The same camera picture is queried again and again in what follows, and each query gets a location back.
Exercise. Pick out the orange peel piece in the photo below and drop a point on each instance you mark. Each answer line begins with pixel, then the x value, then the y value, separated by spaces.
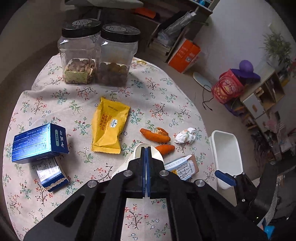
pixel 159 136
pixel 165 149

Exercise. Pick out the wooden desk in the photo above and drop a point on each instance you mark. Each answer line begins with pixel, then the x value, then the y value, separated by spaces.
pixel 157 15

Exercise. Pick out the large blue carton box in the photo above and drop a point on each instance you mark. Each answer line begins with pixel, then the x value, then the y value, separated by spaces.
pixel 42 142

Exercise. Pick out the green potted plant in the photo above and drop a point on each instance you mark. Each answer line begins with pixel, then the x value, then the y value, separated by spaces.
pixel 277 48

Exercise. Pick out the left clear nut jar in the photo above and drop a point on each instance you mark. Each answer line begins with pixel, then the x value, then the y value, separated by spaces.
pixel 78 50

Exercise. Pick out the wooden shelf cabinet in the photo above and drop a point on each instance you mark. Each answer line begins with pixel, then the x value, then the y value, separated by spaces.
pixel 260 97

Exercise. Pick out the red pink bucket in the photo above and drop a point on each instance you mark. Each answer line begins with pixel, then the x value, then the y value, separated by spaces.
pixel 227 87

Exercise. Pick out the stack of books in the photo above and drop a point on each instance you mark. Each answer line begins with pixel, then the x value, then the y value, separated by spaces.
pixel 157 46

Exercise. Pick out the yellow snack wrapper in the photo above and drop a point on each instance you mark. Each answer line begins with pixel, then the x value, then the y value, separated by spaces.
pixel 107 124

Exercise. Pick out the small blue white box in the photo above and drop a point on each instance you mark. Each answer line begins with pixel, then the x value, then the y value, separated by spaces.
pixel 51 174

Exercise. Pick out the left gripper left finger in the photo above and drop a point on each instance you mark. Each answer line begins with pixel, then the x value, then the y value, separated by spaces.
pixel 96 210

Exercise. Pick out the small drink carton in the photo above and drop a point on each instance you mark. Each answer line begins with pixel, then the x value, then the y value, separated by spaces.
pixel 185 167

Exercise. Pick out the white plastic trash bin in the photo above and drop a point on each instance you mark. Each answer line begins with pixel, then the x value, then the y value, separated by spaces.
pixel 226 152

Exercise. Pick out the white tissue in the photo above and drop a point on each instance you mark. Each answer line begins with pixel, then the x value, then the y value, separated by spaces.
pixel 186 136

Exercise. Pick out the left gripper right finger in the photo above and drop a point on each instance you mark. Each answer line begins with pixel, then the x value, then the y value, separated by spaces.
pixel 197 211

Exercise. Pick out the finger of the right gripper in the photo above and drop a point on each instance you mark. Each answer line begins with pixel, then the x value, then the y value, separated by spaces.
pixel 225 177

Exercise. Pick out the floral tablecloth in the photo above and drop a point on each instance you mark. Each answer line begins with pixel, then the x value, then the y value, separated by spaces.
pixel 155 100

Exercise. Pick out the grey office chair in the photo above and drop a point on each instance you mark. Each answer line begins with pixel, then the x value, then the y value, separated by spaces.
pixel 116 4

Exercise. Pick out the orange cardboard box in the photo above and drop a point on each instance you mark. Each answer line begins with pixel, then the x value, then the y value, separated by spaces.
pixel 185 56

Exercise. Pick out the white round scale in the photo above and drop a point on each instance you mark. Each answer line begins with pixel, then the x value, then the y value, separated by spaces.
pixel 202 81

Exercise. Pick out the right clear dark-snack jar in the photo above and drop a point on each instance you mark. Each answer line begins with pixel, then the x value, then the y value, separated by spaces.
pixel 117 45

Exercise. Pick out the purple ball toy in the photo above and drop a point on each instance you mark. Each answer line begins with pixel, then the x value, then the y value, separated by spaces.
pixel 246 71

